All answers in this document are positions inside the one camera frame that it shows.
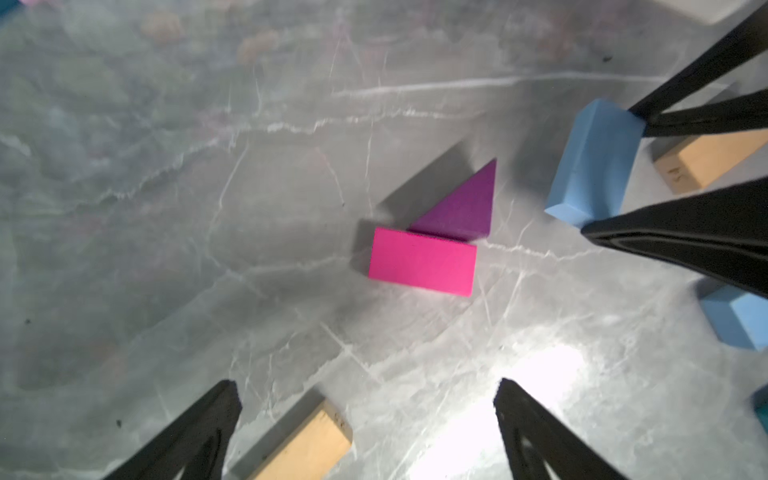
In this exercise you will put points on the purple triangle block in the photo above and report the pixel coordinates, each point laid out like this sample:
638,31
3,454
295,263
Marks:
466,213

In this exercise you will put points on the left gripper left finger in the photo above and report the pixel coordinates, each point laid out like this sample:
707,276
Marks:
194,445

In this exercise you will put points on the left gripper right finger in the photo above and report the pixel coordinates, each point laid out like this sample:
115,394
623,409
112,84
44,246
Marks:
538,445

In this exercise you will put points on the magenta rectangular block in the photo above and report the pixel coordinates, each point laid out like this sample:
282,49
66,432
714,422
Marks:
425,262

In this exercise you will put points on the light blue block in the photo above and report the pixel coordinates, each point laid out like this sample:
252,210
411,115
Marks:
593,173
738,318

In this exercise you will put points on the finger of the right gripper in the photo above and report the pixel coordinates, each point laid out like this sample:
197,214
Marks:
721,234
743,113

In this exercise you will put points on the wooden block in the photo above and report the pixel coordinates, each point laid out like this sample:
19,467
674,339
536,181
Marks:
322,439
697,162

